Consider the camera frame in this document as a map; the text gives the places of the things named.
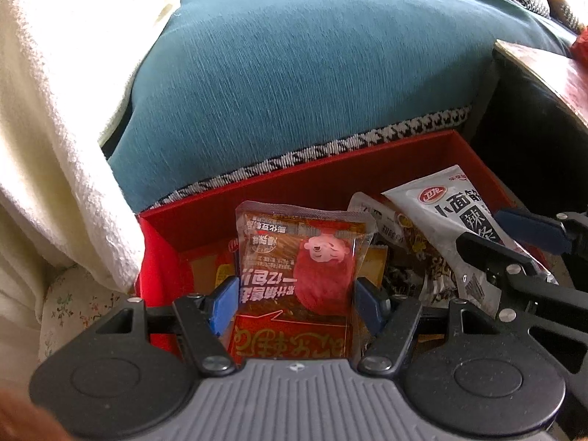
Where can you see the red cardboard box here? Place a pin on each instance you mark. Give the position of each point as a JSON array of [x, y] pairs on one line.
[[321, 183]]

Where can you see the white fleece blanket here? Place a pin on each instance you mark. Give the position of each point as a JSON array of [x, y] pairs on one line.
[[55, 124]]

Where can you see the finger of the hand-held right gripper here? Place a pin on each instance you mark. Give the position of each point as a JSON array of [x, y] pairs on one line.
[[528, 229], [487, 255]]

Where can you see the blue sofa cover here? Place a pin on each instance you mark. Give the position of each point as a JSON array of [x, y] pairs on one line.
[[298, 78]]

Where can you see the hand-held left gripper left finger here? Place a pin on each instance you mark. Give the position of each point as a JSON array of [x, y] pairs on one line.
[[225, 305]]

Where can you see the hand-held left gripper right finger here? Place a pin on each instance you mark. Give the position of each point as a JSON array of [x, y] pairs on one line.
[[367, 305]]

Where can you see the red packet with gold lettering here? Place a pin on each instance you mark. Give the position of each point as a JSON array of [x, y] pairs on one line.
[[289, 337]]

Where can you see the red plastic bag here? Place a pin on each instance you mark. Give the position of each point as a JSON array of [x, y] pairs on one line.
[[581, 46]]

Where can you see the dark table with brown top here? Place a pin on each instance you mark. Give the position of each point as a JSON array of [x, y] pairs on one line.
[[551, 82]]

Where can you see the brown packet with pink figure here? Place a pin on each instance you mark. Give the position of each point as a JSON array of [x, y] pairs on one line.
[[285, 257]]

